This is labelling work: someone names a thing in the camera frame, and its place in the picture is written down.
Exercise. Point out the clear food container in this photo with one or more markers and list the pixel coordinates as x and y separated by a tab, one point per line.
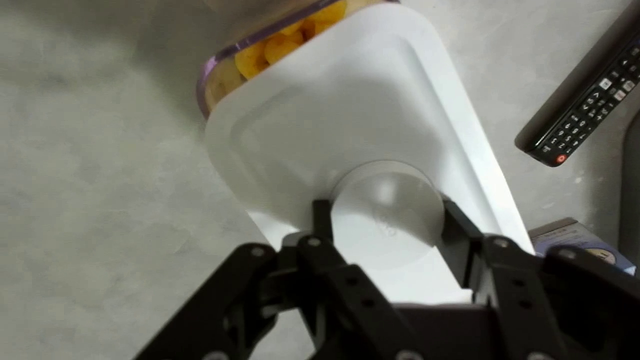
263	32

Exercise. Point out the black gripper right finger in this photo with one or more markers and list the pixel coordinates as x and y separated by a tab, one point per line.
458	238

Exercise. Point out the white container lid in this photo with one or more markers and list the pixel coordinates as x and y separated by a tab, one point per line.
372	119

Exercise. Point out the yellow snack pieces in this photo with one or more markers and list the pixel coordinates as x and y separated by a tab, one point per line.
265	53

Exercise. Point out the black remote control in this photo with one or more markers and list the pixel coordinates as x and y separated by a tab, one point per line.
588	94

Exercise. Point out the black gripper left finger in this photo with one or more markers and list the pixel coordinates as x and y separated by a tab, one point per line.
320	218

